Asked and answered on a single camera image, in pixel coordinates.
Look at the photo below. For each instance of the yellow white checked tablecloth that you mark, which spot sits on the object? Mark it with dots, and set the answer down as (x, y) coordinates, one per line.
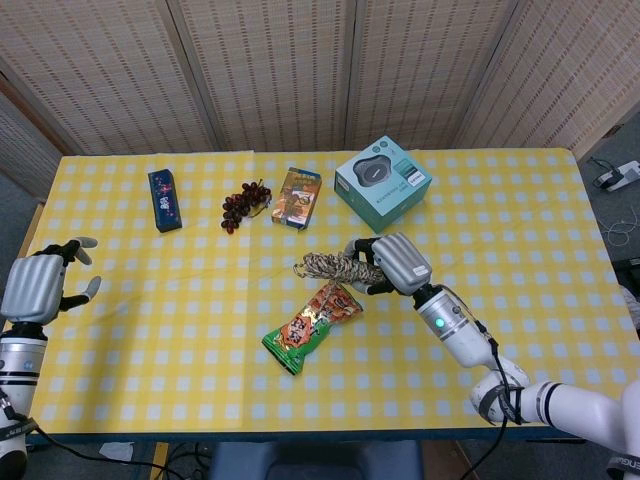
(200, 300)

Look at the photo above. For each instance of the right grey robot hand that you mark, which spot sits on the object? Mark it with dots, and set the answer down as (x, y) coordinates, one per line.
(402, 262)

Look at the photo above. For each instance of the blue table frame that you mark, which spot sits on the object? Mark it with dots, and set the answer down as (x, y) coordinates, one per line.
(300, 436)

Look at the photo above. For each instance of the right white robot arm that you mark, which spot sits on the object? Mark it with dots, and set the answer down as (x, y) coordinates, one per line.
(465, 340)

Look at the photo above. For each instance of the dark red grape bunch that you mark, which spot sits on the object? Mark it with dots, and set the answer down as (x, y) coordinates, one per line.
(237, 205)

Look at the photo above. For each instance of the teal speaker box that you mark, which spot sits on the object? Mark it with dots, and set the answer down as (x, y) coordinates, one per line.
(385, 195)

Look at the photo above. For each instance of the green orange snack bag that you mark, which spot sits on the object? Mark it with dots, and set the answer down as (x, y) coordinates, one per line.
(310, 325)

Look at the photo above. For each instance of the dark blue floral box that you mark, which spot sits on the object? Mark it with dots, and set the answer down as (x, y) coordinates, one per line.
(164, 200)

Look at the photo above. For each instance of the woven folding screen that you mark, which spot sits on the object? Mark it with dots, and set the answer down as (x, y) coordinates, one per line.
(275, 75)

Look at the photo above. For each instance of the orange blue carton box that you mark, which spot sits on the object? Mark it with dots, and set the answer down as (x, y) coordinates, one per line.
(295, 200)

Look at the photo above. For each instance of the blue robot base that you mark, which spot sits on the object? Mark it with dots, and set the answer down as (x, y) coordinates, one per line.
(315, 460)

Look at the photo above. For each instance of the white power strip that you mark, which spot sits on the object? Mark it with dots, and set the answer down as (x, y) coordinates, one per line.
(620, 177)

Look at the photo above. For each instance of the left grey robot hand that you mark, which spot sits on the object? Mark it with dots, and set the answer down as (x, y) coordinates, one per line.
(35, 290)

